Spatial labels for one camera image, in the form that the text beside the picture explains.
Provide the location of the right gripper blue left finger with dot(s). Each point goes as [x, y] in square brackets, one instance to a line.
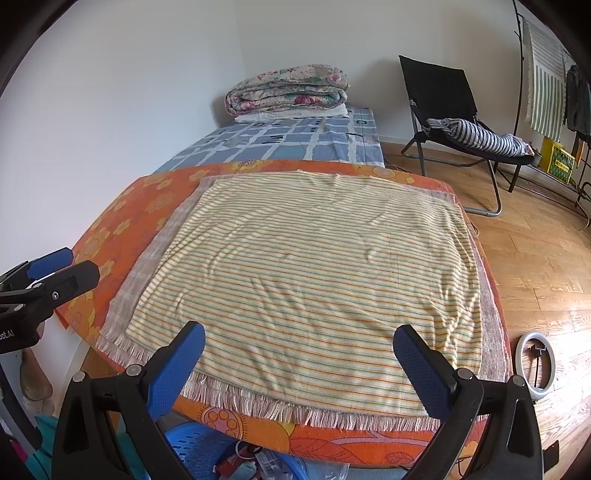
[169, 368]

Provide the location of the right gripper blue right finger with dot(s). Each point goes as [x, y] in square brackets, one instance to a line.
[431, 375]

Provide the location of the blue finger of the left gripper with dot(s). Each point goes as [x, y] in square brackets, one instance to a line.
[49, 263]
[65, 285]

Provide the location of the blue plastic trash basket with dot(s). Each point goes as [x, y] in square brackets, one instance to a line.
[198, 447]

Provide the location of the crumpled trash in basket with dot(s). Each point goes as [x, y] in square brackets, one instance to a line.
[245, 461]

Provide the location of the grey fringed blanket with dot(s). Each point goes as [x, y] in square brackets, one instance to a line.
[152, 276]

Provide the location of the orange floral bedsheet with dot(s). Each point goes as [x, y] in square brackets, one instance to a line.
[300, 272]

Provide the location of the teal floor mat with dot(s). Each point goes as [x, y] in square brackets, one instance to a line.
[40, 462]

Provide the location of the striped yellow towel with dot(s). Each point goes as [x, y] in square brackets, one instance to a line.
[314, 286]

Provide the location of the striped cloth on chair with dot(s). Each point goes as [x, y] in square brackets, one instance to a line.
[476, 136]

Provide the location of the black metal clothes rack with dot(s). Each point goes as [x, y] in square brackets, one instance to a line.
[546, 16]

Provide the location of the yellow green crate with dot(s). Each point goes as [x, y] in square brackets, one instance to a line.
[556, 161]

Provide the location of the blue checked bedsheet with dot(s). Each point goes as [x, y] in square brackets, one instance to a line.
[351, 139]

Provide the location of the black folding chair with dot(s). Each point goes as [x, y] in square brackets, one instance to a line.
[444, 112]

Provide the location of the white folded pillow sheet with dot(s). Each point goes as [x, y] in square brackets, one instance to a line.
[294, 113]

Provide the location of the folded floral quilt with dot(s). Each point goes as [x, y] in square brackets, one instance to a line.
[314, 86]

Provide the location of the dark hanging clothes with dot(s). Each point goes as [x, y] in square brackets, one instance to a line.
[577, 106]

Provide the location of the green striped hanging towel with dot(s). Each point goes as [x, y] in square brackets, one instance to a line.
[546, 82]

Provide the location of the white ring light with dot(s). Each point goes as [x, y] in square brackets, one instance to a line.
[535, 361]

